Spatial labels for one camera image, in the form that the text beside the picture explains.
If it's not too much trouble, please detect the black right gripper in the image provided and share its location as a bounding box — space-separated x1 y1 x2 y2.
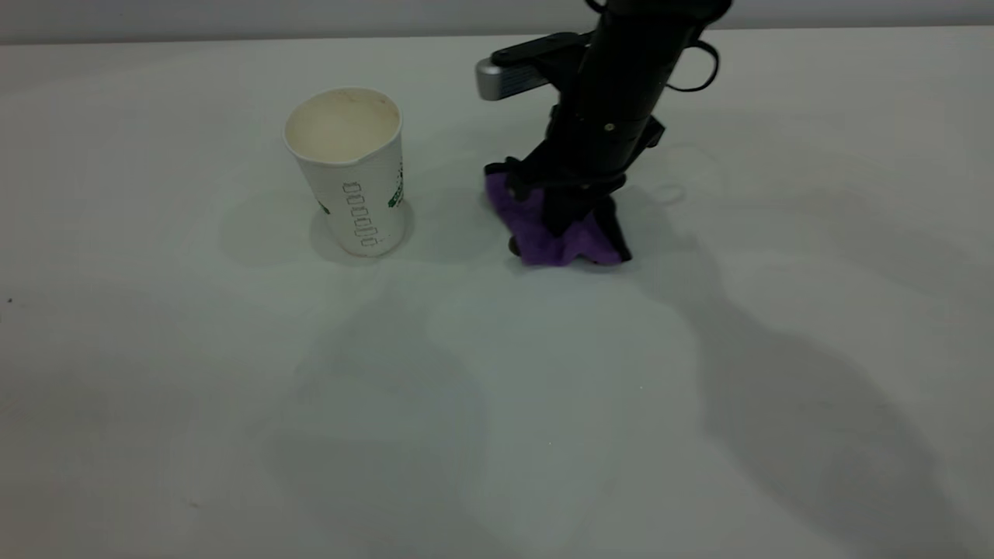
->
519 99 666 263

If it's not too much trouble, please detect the purple cloth with black trim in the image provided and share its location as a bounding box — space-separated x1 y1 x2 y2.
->
484 158 633 268

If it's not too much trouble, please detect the white paper coffee cup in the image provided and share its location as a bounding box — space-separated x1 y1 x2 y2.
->
283 87 406 258

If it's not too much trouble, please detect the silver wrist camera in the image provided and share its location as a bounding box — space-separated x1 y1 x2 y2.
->
475 32 593 102

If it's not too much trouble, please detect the black looped cable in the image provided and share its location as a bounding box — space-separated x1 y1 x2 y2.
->
665 39 721 93

